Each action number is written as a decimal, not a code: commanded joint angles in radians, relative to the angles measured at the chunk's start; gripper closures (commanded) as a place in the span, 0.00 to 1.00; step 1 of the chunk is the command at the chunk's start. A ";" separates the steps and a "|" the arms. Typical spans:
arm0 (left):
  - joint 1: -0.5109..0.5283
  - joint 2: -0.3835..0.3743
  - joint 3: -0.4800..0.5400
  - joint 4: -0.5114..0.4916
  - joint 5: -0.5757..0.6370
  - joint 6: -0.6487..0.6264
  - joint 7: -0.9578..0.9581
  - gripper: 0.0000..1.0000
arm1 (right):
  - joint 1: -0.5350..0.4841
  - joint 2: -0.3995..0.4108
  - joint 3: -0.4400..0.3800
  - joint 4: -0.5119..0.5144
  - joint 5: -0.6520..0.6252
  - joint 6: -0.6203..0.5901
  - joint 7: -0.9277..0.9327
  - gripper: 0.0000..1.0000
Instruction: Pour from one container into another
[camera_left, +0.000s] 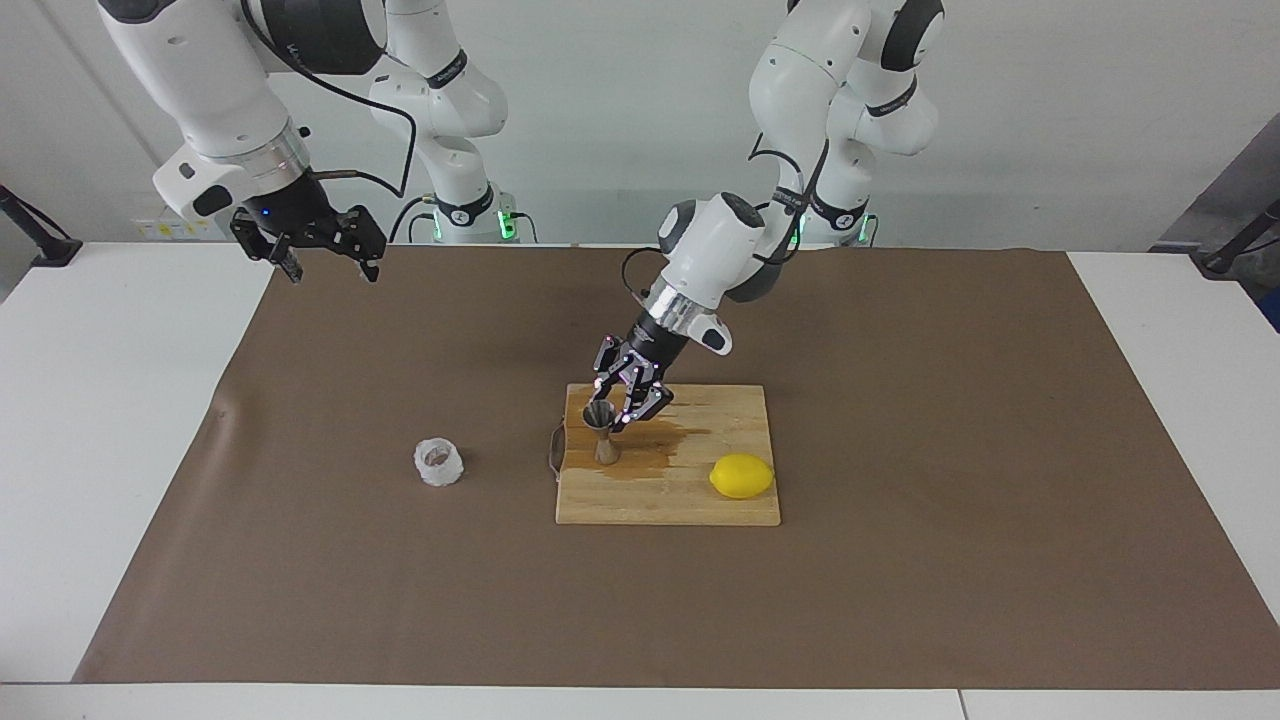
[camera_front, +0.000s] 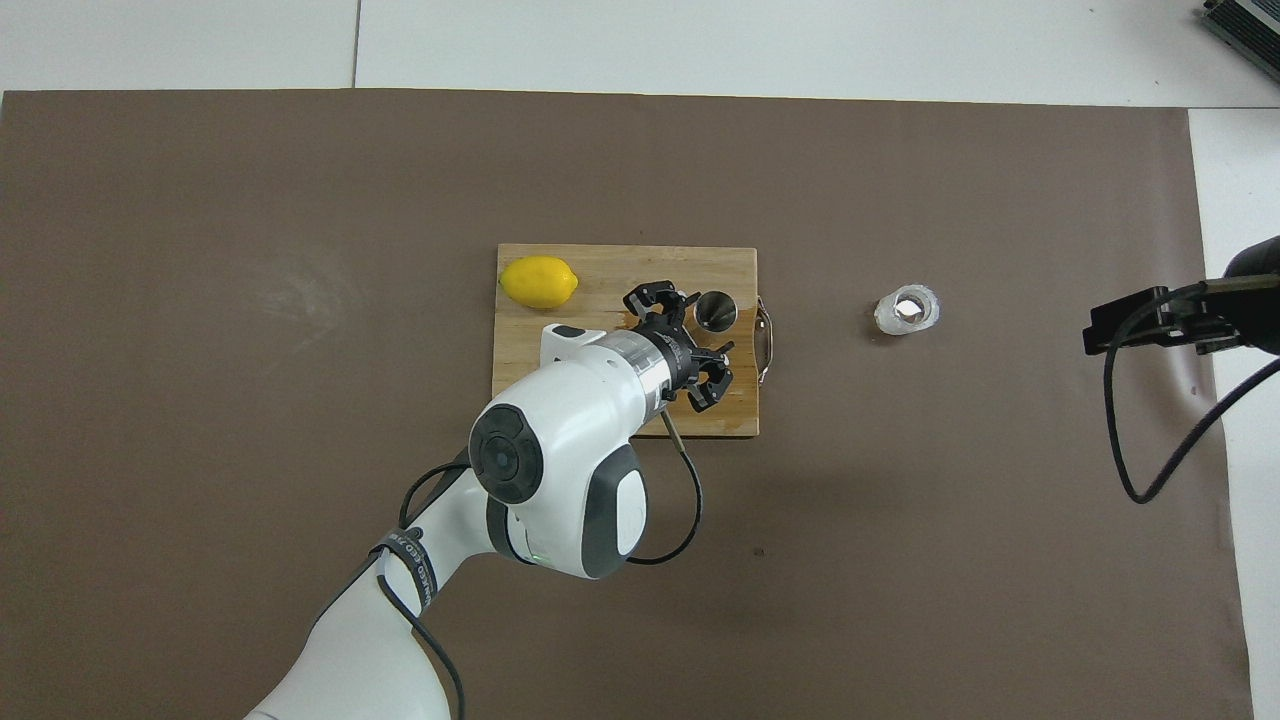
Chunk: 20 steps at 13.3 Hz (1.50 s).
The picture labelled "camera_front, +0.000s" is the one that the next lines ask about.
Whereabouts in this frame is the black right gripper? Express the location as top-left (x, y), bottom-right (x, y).
top-left (1083, 237), bottom-right (1280, 356)

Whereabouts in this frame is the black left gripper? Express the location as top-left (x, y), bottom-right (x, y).
top-left (623, 280), bottom-right (736, 413)

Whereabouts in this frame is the steel double jigger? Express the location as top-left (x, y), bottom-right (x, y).
top-left (693, 290), bottom-right (739, 333)

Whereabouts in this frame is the small clear plastic cup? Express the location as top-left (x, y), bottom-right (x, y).
top-left (873, 284), bottom-right (941, 337)

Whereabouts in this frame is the wooden cutting board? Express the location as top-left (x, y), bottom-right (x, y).
top-left (490, 243), bottom-right (761, 438)

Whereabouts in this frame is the yellow lemon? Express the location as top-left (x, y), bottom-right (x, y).
top-left (499, 256), bottom-right (580, 310)

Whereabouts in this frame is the dark ribbed metal device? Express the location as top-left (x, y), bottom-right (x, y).
top-left (1203, 0), bottom-right (1280, 83)

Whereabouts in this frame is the brown paper table mat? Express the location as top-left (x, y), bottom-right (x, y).
top-left (0, 88), bottom-right (1256, 720)

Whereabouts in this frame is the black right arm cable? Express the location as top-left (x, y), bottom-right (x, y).
top-left (1103, 275), bottom-right (1280, 504)

